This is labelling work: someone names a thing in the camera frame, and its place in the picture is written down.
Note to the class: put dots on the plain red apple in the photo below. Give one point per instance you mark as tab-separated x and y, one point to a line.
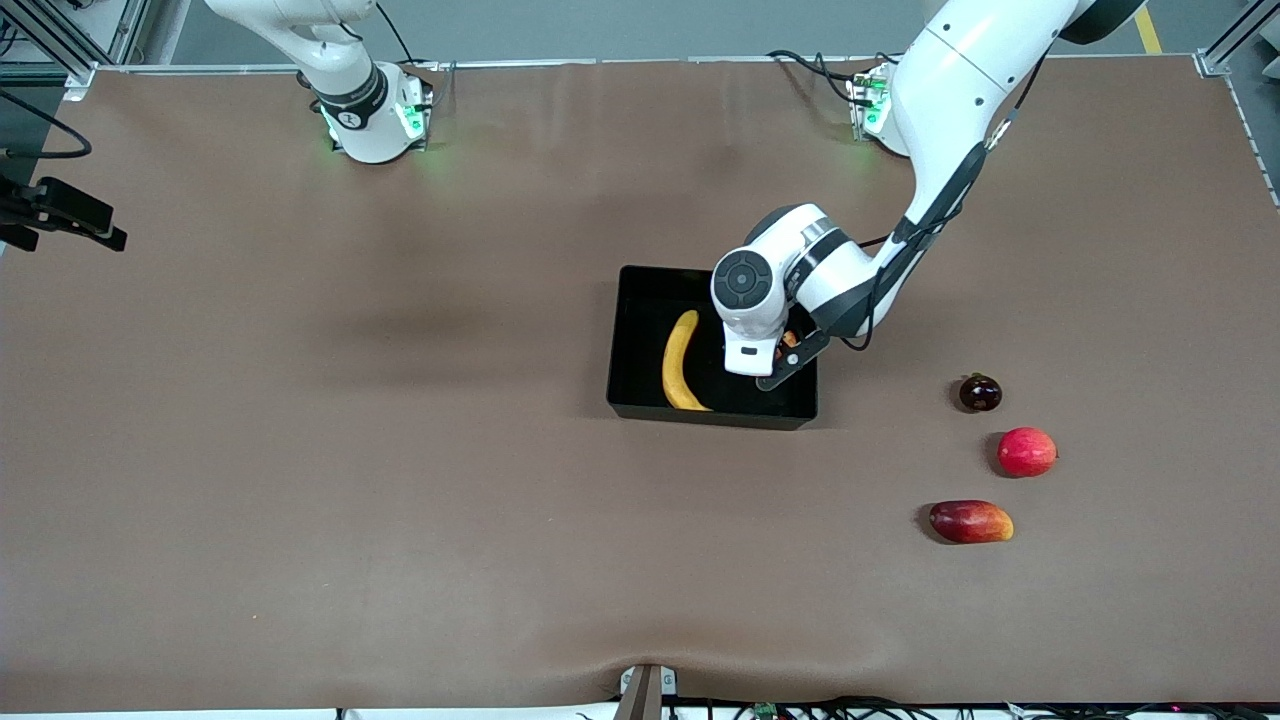
1027	452

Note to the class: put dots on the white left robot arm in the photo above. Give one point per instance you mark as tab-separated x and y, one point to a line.
960	100

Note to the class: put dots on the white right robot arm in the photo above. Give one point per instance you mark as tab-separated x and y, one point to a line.
365	120

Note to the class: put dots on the metal table edge strip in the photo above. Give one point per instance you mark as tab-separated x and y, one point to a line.
600	62

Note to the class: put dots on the yellow banana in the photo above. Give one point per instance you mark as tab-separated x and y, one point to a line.
678	360

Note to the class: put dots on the red yellow mango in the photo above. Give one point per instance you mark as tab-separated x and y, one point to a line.
970	522

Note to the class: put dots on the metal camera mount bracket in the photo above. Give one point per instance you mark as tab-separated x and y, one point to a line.
645	690

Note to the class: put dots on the yellow floor tape strip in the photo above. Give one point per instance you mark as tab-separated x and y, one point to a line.
1150	30

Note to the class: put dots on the brown table mat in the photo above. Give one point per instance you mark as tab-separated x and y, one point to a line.
300	500

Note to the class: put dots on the aluminium frame profile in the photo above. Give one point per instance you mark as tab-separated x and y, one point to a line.
1225	50
50	40

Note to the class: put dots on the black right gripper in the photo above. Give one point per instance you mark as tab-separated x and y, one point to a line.
40	205

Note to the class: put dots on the dark purple mangosteen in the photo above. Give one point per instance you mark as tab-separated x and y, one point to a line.
980	394

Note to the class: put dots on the black plastic box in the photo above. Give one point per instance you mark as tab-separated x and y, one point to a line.
640	330

